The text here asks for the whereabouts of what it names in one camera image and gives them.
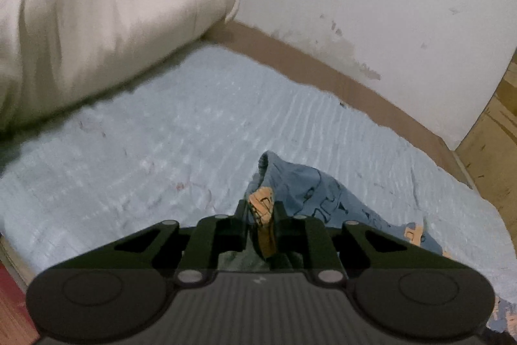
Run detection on blue printed pants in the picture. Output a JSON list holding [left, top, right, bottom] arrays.
[[218, 151, 454, 274]]

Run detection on wooden wall panel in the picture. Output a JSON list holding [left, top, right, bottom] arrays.
[[456, 50, 517, 217]]

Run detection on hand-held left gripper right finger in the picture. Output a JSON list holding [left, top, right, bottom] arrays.
[[274, 201, 426, 287]]

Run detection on light blue striped blanket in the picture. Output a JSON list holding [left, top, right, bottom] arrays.
[[0, 44, 517, 307]]

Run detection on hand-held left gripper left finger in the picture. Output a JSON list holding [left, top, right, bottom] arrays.
[[95, 199, 249, 287]]

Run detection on red bed side rail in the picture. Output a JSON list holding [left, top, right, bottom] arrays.
[[0, 259, 41, 345]]

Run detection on cream duvet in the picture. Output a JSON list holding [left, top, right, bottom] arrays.
[[0, 0, 240, 132]]

